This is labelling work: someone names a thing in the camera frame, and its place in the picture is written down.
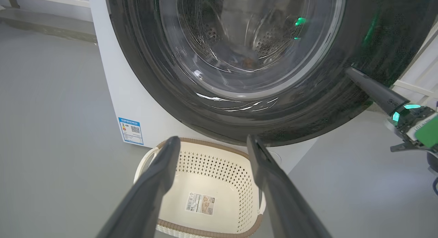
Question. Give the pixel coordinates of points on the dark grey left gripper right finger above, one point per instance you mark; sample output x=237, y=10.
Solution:
x=284, y=203

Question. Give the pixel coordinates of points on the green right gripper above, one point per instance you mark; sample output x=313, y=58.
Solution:
x=421, y=128

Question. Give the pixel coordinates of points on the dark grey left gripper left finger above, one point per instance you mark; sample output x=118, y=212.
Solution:
x=147, y=197

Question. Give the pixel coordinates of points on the round glass washing machine door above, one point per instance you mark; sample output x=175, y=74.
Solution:
x=154, y=77

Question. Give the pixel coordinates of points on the blue bear print garment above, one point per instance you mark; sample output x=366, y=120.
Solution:
x=247, y=62

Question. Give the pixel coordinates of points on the paper basket label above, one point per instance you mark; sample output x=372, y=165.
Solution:
x=200, y=203

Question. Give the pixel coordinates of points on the cream perforated laundry basket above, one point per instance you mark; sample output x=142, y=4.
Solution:
x=212, y=176

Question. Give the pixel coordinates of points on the white washing machine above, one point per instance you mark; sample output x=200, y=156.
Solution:
x=113, y=94

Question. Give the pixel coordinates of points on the steel washing drum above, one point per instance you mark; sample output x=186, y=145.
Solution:
x=239, y=32

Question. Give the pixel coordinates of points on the white slatted rack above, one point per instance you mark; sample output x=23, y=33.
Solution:
x=422, y=77

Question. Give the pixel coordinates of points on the blue energy label sticker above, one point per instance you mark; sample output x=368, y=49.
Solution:
x=131, y=131

